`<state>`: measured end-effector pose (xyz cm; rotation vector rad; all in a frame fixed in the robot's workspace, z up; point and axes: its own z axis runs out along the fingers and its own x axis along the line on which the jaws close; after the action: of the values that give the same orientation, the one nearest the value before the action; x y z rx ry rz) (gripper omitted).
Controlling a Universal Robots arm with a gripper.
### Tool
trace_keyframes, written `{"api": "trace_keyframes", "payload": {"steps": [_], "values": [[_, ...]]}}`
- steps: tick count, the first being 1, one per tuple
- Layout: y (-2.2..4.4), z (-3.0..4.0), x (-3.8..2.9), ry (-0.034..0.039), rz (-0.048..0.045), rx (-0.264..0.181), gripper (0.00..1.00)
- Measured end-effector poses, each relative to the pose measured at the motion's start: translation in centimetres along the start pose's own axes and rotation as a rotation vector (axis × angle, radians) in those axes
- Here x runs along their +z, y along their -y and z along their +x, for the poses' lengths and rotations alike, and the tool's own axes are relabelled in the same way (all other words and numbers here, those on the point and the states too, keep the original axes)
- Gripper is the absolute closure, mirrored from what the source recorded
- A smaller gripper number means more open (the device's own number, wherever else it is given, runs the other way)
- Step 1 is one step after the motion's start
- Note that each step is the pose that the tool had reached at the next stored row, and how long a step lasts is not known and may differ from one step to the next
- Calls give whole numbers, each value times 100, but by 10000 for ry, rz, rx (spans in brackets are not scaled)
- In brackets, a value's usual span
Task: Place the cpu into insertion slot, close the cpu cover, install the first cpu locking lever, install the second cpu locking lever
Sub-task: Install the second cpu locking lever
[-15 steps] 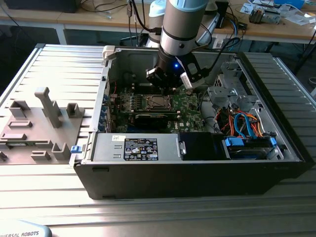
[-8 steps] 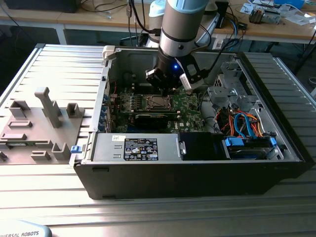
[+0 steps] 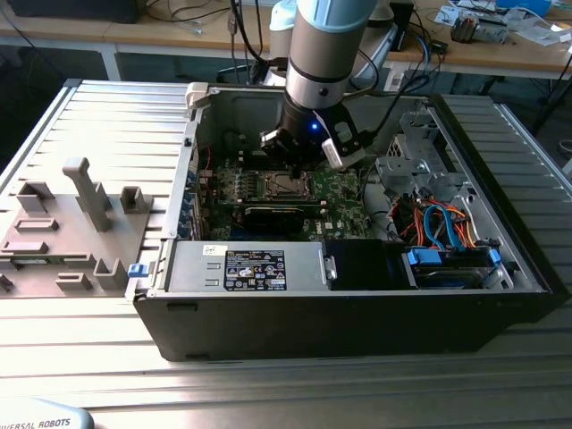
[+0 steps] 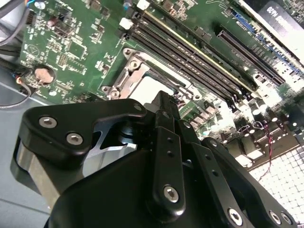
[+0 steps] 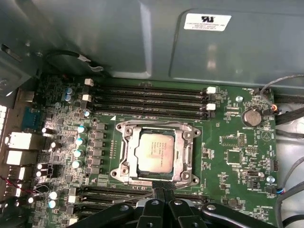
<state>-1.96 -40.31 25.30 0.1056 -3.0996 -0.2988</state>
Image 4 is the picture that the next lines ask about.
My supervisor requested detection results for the metal socket cover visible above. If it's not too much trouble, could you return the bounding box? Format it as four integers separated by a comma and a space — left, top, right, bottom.
114, 56, 190, 100

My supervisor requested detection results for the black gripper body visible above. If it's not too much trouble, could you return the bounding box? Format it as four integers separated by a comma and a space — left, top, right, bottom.
46, 149, 225, 228

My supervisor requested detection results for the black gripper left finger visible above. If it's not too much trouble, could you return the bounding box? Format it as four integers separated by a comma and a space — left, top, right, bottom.
9, 90, 187, 216

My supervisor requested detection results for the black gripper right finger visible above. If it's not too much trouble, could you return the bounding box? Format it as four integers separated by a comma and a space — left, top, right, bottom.
175, 119, 298, 228

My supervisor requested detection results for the silver CPU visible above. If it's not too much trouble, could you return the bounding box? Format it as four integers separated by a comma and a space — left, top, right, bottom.
135, 76, 178, 102

